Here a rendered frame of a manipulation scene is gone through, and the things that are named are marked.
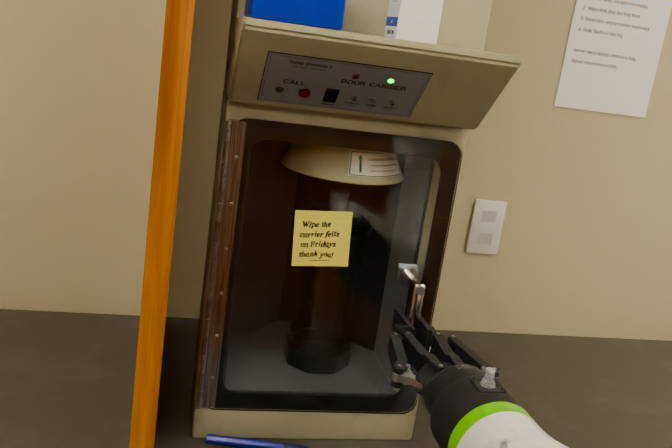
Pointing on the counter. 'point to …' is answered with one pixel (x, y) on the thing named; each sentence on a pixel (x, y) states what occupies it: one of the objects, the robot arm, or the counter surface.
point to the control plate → (371, 77)
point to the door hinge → (214, 258)
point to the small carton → (414, 14)
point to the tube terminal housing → (300, 427)
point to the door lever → (414, 295)
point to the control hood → (296, 42)
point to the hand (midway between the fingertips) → (411, 328)
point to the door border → (224, 232)
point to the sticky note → (321, 238)
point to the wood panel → (164, 188)
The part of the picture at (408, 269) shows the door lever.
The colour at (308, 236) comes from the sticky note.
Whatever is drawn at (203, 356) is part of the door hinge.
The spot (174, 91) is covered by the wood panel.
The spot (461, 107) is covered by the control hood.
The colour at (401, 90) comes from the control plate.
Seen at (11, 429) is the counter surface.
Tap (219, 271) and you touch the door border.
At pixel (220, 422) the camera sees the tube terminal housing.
